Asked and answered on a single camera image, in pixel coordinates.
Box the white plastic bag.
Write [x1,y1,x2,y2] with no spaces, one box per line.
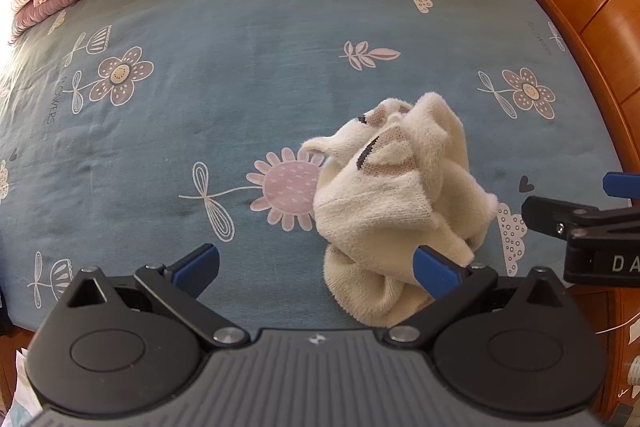
[7,347,46,427]

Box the wooden nightstand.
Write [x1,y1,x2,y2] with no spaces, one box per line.
[570,279,640,427]

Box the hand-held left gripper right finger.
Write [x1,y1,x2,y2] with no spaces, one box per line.
[384,245,576,350]

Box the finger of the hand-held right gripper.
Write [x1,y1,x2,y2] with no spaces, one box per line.
[602,172,640,198]
[521,195,640,240]

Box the cream fuzzy sweater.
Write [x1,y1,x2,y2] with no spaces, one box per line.
[300,92,501,329]

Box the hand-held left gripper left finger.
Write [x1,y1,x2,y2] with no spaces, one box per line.
[65,243,251,350]

